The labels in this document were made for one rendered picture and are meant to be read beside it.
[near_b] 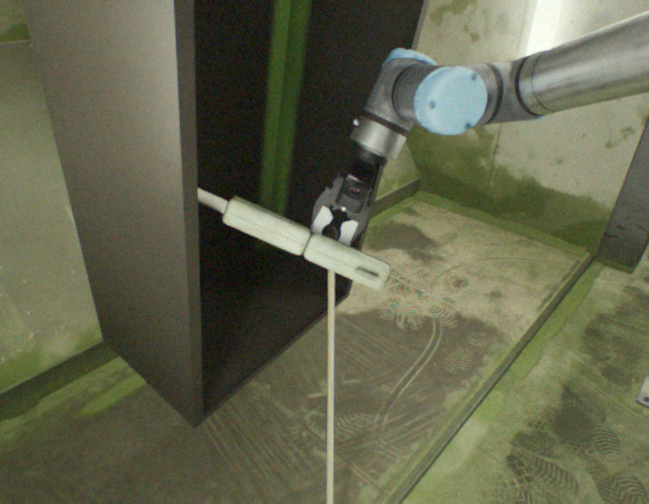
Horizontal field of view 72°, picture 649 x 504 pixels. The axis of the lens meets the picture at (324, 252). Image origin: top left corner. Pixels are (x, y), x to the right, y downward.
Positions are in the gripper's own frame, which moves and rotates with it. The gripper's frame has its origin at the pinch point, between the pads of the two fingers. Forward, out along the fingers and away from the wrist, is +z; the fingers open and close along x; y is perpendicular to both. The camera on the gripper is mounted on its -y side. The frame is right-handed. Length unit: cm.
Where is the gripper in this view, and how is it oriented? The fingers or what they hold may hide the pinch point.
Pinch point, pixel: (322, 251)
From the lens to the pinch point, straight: 83.1
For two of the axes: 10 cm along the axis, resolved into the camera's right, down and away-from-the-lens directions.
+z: -4.3, 8.6, 2.7
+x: -9.0, -4.3, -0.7
